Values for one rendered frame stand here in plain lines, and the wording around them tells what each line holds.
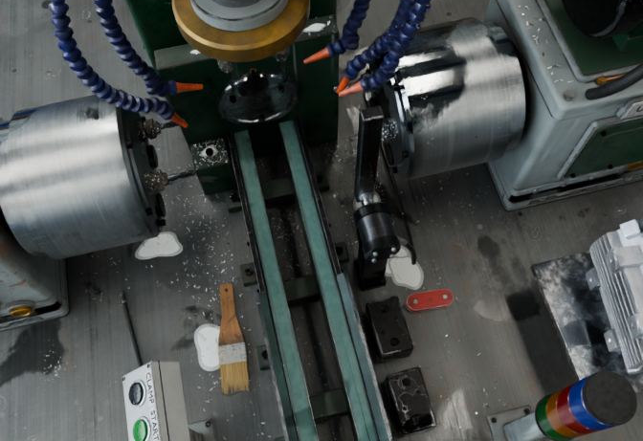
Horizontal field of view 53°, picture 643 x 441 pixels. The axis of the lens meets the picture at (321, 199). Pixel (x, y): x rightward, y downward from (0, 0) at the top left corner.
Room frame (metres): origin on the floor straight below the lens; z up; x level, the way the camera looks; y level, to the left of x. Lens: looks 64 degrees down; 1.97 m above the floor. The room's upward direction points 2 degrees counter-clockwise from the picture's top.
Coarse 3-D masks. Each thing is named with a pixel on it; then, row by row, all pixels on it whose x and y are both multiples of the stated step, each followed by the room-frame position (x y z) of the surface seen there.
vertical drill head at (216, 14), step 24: (192, 0) 0.58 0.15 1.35; (216, 0) 0.57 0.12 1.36; (240, 0) 0.56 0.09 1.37; (264, 0) 0.57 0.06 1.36; (288, 0) 0.59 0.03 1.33; (192, 24) 0.56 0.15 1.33; (216, 24) 0.55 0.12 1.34; (240, 24) 0.54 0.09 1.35; (264, 24) 0.55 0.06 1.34; (288, 24) 0.55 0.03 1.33; (216, 48) 0.52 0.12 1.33; (240, 48) 0.52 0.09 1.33; (264, 48) 0.52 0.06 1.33; (288, 48) 0.56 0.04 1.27
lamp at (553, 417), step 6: (552, 396) 0.12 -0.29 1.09; (558, 396) 0.11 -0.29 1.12; (552, 402) 0.11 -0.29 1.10; (546, 408) 0.10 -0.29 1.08; (552, 408) 0.10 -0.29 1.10; (546, 414) 0.10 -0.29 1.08; (552, 414) 0.09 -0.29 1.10; (558, 414) 0.09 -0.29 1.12; (552, 420) 0.09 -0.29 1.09; (558, 420) 0.09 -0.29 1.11; (552, 426) 0.08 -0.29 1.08; (558, 426) 0.08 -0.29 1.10; (564, 426) 0.08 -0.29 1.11; (564, 432) 0.07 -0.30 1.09; (570, 432) 0.07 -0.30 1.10; (576, 432) 0.07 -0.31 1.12
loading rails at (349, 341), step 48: (240, 144) 0.62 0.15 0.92; (288, 144) 0.62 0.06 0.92; (240, 192) 0.52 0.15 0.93; (288, 192) 0.55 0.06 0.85; (288, 288) 0.36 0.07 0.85; (336, 288) 0.33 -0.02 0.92; (288, 336) 0.25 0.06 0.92; (336, 336) 0.25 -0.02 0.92; (288, 384) 0.18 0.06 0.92; (288, 432) 0.10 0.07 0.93; (384, 432) 0.10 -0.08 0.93
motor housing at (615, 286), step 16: (608, 240) 0.35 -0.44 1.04; (624, 240) 0.35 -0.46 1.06; (640, 240) 0.34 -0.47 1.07; (592, 256) 0.35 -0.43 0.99; (608, 272) 0.31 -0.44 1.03; (624, 272) 0.29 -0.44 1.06; (640, 272) 0.29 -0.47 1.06; (608, 288) 0.29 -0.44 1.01; (624, 288) 0.27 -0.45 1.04; (640, 288) 0.27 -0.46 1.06; (608, 304) 0.27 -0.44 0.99; (624, 304) 0.25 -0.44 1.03; (640, 304) 0.24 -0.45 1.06; (624, 320) 0.23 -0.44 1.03; (624, 336) 0.21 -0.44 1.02; (624, 352) 0.19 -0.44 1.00; (640, 352) 0.18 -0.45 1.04; (640, 368) 0.17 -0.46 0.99
